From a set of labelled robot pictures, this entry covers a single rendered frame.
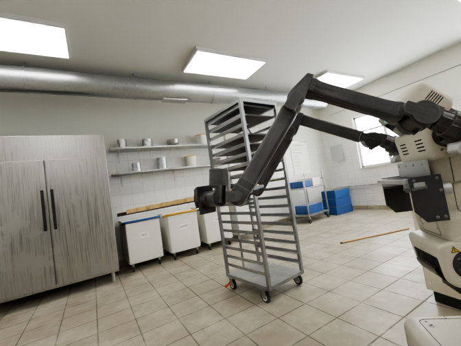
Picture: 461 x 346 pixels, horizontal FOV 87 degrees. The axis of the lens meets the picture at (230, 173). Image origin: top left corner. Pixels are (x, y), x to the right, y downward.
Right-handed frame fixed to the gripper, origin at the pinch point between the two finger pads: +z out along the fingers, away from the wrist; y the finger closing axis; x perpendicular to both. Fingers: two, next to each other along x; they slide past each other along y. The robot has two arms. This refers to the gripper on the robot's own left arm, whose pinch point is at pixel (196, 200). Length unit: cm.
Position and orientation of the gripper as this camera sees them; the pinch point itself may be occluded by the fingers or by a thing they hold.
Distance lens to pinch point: 98.5
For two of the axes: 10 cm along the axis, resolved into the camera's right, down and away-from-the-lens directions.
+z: -5.2, 1.6, 8.4
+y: 1.7, 9.8, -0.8
